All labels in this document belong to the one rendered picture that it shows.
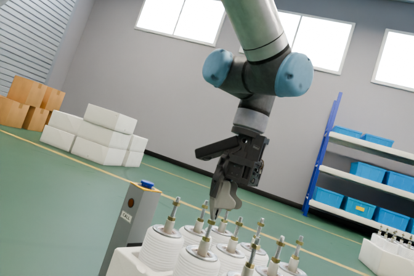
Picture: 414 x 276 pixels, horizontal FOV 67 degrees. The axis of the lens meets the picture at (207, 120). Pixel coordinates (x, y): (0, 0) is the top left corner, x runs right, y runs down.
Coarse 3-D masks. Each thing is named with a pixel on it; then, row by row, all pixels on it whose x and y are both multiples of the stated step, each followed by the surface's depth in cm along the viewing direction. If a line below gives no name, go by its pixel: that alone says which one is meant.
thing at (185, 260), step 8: (184, 248) 69; (184, 256) 66; (192, 256) 66; (176, 264) 68; (184, 264) 65; (192, 264) 65; (200, 264) 64; (208, 264) 65; (216, 264) 66; (176, 272) 67; (184, 272) 65; (192, 272) 64; (200, 272) 64; (208, 272) 65; (216, 272) 66
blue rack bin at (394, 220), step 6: (378, 210) 441; (384, 210) 433; (372, 216) 461; (378, 216) 435; (384, 216) 432; (390, 216) 431; (396, 216) 429; (402, 216) 427; (378, 222) 434; (384, 222) 432; (390, 222) 430; (396, 222) 428; (402, 222) 426; (396, 228) 427; (402, 228) 425
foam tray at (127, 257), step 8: (120, 248) 76; (128, 248) 77; (136, 248) 79; (112, 256) 75; (120, 256) 73; (128, 256) 73; (136, 256) 78; (112, 264) 74; (120, 264) 73; (128, 264) 71; (136, 264) 70; (144, 264) 71; (112, 272) 74; (120, 272) 72; (128, 272) 70; (136, 272) 69; (144, 272) 68; (152, 272) 68; (160, 272) 70; (168, 272) 71
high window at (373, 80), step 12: (384, 36) 539; (396, 36) 533; (408, 36) 528; (384, 48) 535; (396, 48) 530; (408, 48) 525; (384, 60) 531; (396, 60) 527; (408, 60) 522; (384, 72) 528; (396, 72) 524; (408, 72) 519; (384, 84) 525; (396, 84) 521; (408, 84) 516
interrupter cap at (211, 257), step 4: (188, 248) 69; (192, 248) 70; (196, 248) 71; (188, 252) 67; (192, 252) 67; (196, 252) 69; (208, 252) 71; (212, 252) 71; (196, 256) 66; (200, 256) 66; (204, 256) 68; (208, 256) 69; (212, 256) 69; (216, 256) 70; (204, 260) 65; (208, 260) 66; (212, 260) 66; (216, 260) 67
